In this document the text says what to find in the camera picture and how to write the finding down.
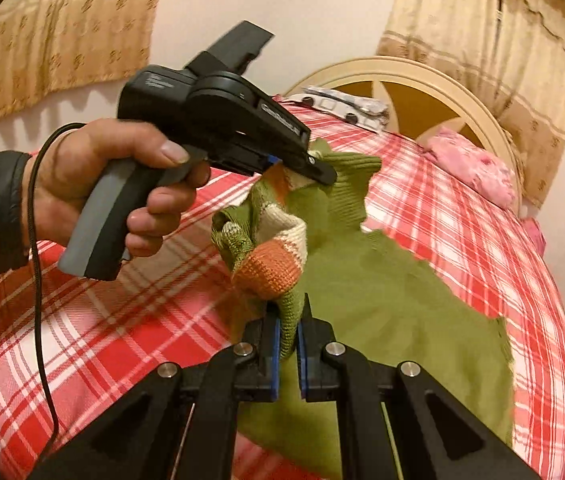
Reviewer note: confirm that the beige patterned curtain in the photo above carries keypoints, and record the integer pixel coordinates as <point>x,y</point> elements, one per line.
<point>62,25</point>
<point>487,35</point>

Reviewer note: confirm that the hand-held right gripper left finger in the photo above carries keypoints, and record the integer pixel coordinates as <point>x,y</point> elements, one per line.
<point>275,360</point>

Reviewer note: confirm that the black and white patterned pillow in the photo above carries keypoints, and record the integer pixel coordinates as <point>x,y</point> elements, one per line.
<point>342,105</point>

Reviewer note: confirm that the pink cloth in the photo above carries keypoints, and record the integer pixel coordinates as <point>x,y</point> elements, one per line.
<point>534,235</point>

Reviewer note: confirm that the red plaid blanket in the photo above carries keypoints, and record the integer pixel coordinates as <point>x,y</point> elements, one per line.
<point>112,335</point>

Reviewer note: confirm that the person's left hand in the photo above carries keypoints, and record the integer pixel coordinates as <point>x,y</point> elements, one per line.
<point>62,175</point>

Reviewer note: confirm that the green striped knit sweater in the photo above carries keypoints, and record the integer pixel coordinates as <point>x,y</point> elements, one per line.
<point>387,310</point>

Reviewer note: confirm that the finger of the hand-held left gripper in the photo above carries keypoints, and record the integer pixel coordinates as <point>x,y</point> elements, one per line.
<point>255,166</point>
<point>320,172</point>

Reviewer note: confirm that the cream wooden headboard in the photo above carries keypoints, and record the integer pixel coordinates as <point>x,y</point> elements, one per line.
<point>362,66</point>

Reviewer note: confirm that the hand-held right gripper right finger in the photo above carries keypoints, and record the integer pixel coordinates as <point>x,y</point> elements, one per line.
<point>304,365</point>

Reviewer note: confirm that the pink pillow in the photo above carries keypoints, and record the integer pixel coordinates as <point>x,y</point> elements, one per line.
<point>472,165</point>

